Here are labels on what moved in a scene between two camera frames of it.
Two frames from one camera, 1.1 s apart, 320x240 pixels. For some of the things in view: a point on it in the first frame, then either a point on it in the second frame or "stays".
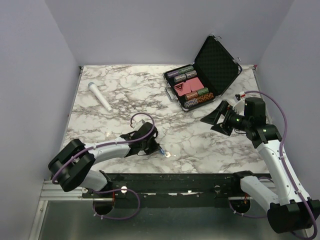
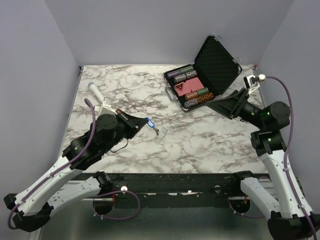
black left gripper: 154,147 to 133,123
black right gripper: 213,117 to 231,105
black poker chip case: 214,70 stays
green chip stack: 185,69 stays
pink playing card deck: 182,88 stays
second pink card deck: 195,84 stays
